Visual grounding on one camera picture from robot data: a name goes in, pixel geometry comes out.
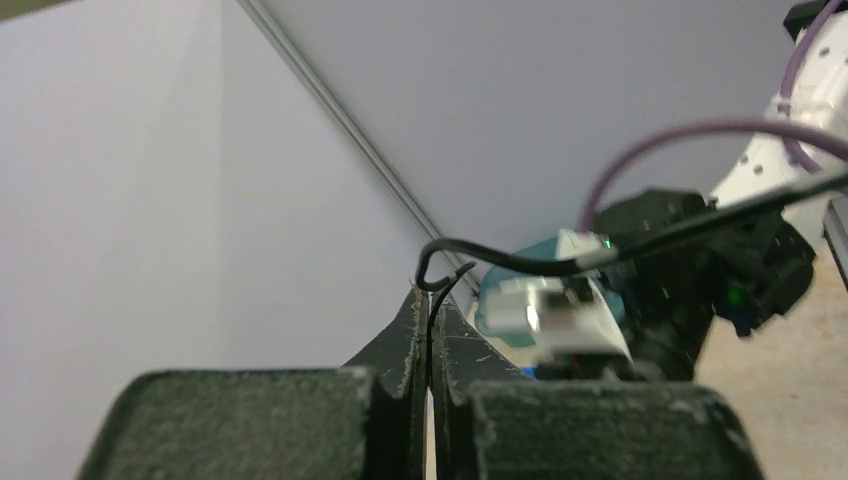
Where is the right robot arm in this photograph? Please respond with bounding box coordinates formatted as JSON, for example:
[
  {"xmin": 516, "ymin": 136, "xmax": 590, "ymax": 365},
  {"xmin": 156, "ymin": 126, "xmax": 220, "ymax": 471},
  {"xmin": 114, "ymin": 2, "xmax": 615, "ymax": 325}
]
[{"xmin": 574, "ymin": 1, "xmax": 847, "ymax": 381}]

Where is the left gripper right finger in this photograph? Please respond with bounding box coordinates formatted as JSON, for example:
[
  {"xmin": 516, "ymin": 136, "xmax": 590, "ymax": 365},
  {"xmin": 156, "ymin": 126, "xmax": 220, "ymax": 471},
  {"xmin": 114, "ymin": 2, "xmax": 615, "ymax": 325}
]
[{"xmin": 431, "ymin": 299, "xmax": 764, "ymax": 479}]

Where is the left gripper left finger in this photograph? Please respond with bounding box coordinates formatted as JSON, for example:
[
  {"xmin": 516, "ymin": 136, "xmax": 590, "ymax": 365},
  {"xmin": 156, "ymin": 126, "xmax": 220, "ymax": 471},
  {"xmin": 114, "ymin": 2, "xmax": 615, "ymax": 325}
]
[{"xmin": 78, "ymin": 289, "xmax": 429, "ymax": 479}]

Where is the teal transparent plastic lid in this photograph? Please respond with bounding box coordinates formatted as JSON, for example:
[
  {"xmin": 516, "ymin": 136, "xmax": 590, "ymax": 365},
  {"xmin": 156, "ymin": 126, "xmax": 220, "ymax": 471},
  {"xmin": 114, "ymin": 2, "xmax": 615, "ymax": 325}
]
[{"xmin": 473, "ymin": 236, "xmax": 630, "ymax": 349}]

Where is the aluminium corner post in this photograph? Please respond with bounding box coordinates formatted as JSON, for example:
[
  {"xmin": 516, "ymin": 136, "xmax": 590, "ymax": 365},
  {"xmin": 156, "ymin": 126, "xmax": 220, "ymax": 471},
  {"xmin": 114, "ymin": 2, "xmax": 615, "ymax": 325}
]
[{"xmin": 235, "ymin": 0, "xmax": 482, "ymax": 296}]

